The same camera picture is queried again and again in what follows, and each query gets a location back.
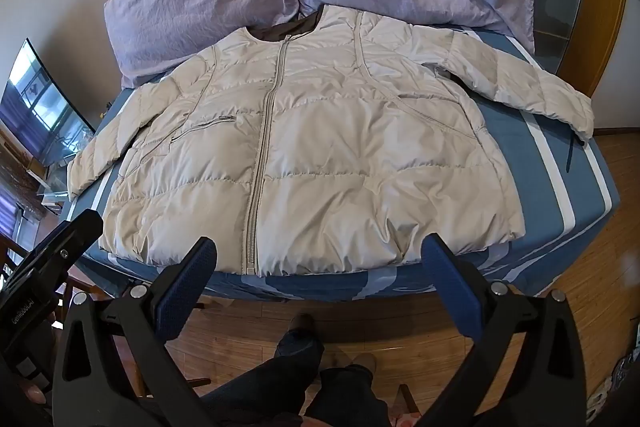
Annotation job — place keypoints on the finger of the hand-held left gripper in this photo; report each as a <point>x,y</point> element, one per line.
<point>70,241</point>

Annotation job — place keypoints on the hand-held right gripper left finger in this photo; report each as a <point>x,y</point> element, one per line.
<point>186,289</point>

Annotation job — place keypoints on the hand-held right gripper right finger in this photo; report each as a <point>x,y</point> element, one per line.
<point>450,279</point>

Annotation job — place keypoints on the beige puffer jacket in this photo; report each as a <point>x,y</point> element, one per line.
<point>320,142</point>

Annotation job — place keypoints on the person's left hand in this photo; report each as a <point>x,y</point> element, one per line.
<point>36,394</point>

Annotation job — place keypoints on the glass television stand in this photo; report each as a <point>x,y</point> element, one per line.
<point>50,196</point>

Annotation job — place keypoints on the wooden chair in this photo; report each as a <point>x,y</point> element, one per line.
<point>15,249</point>

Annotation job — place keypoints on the grey-brown slipper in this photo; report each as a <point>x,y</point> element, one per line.
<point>364,361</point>
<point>302,324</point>

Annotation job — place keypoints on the person's left leg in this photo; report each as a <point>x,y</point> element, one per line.
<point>270,382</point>

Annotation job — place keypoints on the person's leg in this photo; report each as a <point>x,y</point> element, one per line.
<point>270,382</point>
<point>350,399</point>

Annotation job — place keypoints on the blue white-striped bed sheet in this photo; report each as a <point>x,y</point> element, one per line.
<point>550,187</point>

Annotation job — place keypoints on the flat screen television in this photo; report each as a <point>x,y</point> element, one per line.
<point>40,107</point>

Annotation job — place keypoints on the person's right leg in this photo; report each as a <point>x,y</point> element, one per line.
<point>350,399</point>

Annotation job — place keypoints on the purple pillow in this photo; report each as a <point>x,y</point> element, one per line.
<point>200,2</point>

